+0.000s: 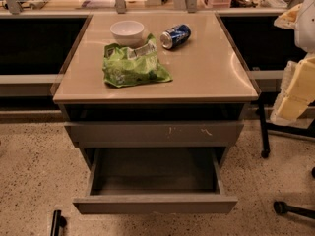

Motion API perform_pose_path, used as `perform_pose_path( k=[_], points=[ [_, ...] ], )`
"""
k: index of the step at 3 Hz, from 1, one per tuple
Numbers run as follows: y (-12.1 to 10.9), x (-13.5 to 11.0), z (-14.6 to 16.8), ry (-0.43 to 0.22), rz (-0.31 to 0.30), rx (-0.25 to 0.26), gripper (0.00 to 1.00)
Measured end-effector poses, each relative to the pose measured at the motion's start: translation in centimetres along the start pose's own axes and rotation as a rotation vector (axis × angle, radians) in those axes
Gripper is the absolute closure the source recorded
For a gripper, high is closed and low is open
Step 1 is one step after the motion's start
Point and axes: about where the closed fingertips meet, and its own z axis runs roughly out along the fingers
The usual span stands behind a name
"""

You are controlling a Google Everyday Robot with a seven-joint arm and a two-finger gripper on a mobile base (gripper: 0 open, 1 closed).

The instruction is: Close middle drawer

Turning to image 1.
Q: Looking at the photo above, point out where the grey drawer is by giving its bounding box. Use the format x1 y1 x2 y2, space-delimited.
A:
73 147 237 214
65 121 244 148

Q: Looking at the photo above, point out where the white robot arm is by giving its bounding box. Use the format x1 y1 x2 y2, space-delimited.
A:
270 0 315 126

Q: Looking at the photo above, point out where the grey drawer cabinet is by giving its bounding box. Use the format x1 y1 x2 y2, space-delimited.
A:
49 11 262 169

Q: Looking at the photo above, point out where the grey top drawer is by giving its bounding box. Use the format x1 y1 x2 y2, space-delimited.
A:
65 121 244 148

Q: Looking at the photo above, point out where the blue soda can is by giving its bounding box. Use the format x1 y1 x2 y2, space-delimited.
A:
160 24 191 50

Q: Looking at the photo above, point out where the white bowl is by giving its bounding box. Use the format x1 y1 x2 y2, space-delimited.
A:
110 21 145 46

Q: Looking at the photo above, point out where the green chip bag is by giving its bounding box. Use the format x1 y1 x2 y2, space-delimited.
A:
102 33 172 88

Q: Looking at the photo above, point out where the black object on floor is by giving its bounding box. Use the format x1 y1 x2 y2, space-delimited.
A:
50 209 67 236

